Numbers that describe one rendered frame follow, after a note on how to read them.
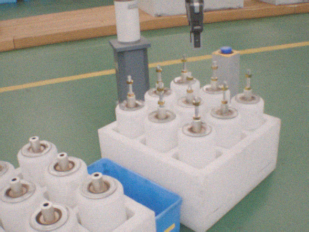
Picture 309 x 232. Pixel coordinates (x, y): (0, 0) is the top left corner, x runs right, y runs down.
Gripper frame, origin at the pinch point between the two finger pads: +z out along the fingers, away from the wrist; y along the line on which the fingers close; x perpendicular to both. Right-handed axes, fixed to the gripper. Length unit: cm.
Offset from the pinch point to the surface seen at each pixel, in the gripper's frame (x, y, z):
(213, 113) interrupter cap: 4.8, -9.1, 22.1
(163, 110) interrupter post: -8.6, -7.8, 19.8
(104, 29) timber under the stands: -56, -204, 33
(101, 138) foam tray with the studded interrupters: -27.5, -15.6, 31.1
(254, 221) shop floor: 14, 4, 48
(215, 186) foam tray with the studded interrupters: 3.5, 5.5, 35.3
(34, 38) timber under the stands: -106, -187, 33
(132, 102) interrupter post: -17.3, -15.8, 20.3
